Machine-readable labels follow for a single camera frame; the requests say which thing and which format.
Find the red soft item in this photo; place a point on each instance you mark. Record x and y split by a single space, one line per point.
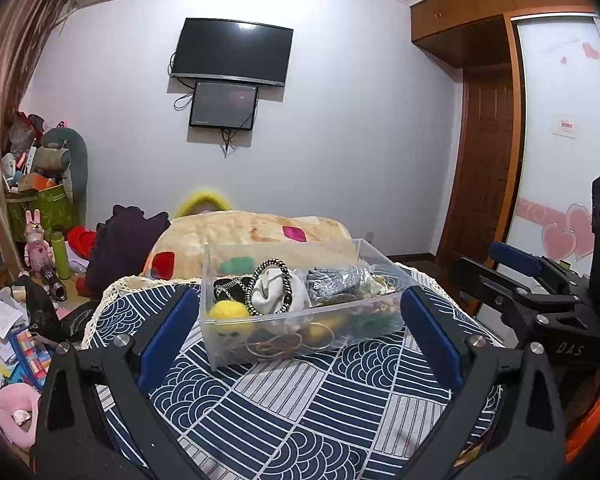
82 240

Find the brown wooden door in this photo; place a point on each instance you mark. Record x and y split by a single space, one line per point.
480 170

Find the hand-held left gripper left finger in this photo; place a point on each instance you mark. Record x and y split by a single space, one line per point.
172 340

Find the yellow pom ball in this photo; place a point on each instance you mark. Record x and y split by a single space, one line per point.
227 312

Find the pink plush toy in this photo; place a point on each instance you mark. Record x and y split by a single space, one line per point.
15 405

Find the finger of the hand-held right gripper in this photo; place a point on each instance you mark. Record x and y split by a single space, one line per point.
517 257
485 285

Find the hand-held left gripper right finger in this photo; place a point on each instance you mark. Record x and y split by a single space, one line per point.
432 340

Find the white cloth pouch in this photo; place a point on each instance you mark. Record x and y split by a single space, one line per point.
280 292

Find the dark red plastic bag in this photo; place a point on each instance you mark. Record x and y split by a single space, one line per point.
22 130

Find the green bottle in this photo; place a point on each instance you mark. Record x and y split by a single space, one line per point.
61 255

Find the orange object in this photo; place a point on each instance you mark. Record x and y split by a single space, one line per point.
587 425

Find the striped brown curtain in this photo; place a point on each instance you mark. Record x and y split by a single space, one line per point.
10 60

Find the black flashlight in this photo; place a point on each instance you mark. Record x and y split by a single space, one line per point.
54 285

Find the pink rabbit toy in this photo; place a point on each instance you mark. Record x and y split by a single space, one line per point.
37 247

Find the grey glittery cloth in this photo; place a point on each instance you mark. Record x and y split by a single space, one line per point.
335 285

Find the navy patterned cloth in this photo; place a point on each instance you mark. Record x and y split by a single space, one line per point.
300 410

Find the grey stuffed animal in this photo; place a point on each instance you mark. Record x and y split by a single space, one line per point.
80 160

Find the colourful pencil case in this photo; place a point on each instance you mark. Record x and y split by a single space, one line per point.
27 355

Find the pile of papers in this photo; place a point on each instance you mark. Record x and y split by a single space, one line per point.
0 320

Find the orange patterned pillow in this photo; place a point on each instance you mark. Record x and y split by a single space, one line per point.
240 230

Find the floral fabric scrunchie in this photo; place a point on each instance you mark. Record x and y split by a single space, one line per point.
380 285

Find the dark purple cloth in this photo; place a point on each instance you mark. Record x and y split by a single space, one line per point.
120 245

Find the clear plastic storage box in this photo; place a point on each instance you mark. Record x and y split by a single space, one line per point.
220 360

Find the small black wall monitor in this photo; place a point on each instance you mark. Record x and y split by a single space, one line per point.
222 102

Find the green storage box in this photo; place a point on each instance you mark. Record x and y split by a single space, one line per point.
45 212

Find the wooden overhead cabinet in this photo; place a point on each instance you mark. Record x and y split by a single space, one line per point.
480 10

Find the wall-mounted black television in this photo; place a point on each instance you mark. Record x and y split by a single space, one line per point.
230 50

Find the white sliding wardrobe door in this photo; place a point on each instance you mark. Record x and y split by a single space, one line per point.
555 85

